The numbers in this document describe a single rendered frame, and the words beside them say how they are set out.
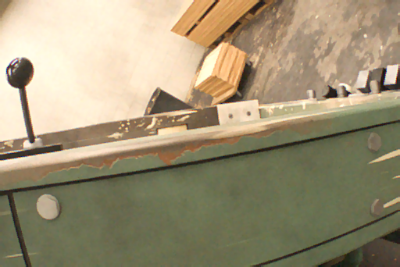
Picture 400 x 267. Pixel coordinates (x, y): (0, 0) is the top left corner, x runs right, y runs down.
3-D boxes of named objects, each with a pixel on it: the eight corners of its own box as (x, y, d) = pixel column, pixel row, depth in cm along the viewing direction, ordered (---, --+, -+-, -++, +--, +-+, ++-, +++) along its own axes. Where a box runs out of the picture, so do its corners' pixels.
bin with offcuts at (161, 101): (205, 101, 543) (162, 81, 526) (193, 137, 528) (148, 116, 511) (192, 110, 591) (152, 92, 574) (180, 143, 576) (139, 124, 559)
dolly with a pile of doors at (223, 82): (256, 57, 425) (223, 40, 415) (244, 98, 410) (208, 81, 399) (233, 72, 482) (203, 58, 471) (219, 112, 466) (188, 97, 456)
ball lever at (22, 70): (48, 161, 45) (30, 59, 38) (22, 165, 44) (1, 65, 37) (48, 144, 48) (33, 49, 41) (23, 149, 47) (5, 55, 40)
